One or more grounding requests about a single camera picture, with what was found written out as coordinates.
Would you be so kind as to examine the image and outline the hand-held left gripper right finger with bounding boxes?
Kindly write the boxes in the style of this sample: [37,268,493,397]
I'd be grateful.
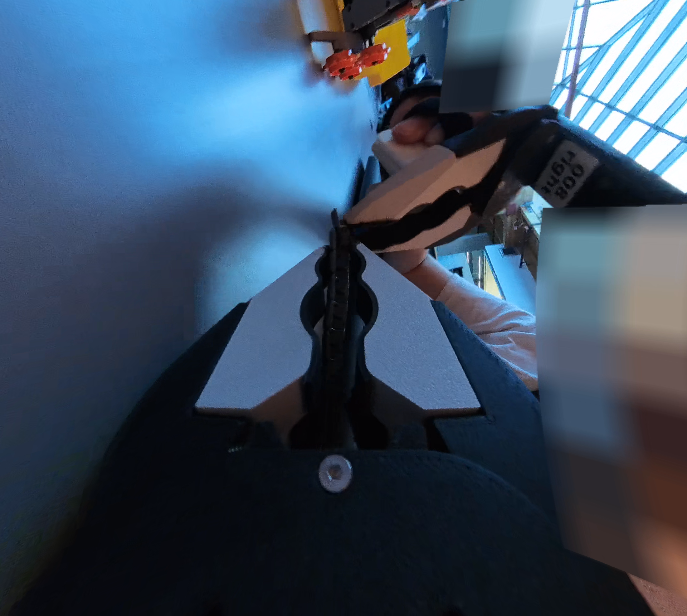
[356,243,481,427]

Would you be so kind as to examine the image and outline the grey desk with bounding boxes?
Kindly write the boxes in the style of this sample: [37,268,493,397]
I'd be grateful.
[0,0,382,616]

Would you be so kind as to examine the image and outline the grey toy track chain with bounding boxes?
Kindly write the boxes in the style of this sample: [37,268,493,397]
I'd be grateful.
[321,208,359,447]

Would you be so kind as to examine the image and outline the yellow plastic bin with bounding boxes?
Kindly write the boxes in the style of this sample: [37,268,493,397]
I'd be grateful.
[298,0,411,88]

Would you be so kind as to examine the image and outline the person's right forearm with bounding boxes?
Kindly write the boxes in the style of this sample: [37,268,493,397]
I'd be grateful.
[384,251,452,300]

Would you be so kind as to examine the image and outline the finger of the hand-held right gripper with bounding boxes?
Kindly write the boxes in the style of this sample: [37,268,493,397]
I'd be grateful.
[354,197,482,255]
[343,140,509,227]

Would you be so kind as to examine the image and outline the thin red rod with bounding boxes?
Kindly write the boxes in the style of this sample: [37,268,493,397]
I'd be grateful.
[564,0,604,115]

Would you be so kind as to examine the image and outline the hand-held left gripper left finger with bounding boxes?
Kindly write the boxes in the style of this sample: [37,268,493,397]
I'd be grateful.
[195,246,328,446]

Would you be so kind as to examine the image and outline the person's right hand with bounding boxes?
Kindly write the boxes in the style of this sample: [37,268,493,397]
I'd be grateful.
[388,96,447,145]

